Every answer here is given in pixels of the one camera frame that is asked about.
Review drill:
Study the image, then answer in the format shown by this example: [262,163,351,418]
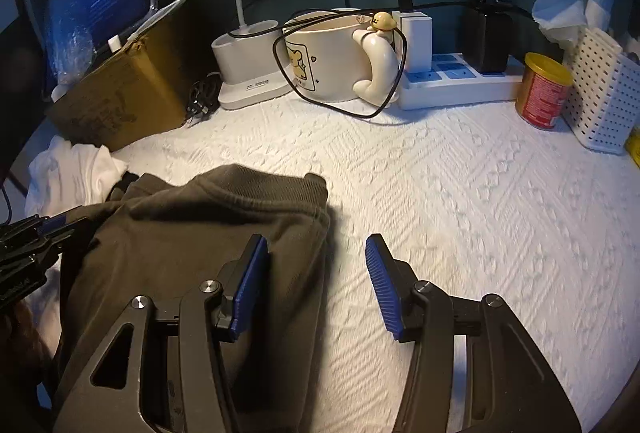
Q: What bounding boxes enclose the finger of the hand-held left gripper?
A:
[0,210,93,264]

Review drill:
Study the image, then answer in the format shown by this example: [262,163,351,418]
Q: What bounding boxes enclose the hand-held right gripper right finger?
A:
[365,234,583,433]

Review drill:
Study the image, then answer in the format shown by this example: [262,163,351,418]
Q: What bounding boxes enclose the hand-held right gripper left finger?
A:
[52,234,271,433]

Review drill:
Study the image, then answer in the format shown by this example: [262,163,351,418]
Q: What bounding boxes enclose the brown t-shirt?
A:
[57,164,332,433]

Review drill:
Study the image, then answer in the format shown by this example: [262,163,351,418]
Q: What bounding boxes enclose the person's left forearm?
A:
[0,300,58,433]

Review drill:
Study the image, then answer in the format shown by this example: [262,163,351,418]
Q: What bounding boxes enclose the white garment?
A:
[25,136,131,219]

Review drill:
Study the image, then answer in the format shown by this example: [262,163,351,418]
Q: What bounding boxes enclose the white textured table cover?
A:
[20,88,640,433]

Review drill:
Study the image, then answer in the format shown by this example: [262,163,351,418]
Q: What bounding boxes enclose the cardboard box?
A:
[47,0,221,151]

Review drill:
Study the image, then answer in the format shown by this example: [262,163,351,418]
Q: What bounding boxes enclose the white desk lamp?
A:
[75,0,296,110]

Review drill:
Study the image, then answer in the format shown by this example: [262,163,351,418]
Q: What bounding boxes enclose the white power strip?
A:
[397,53,531,110]

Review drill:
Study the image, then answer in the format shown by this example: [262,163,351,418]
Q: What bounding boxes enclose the cream cartoon mug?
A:
[282,10,403,106]

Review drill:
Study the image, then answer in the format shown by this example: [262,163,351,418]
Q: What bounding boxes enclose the white charger plug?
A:
[392,10,432,74]

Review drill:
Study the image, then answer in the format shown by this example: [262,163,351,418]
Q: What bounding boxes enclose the red can with yellow lid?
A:
[515,52,574,131]

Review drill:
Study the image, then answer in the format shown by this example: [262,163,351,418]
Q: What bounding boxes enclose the black charger plug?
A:
[462,6,513,74]

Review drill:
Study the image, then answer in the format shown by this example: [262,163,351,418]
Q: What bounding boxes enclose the white perforated basket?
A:
[562,27,640,154]

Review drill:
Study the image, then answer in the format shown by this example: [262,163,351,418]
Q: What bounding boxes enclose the yellow duck packet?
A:
[625,128,640,166]

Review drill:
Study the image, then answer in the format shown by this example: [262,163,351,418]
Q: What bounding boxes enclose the white crumpled tissue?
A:
[531,0,616,49]

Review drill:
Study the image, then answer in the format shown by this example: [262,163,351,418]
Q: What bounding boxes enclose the coiled black cable bundle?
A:
[187,73,223,124]

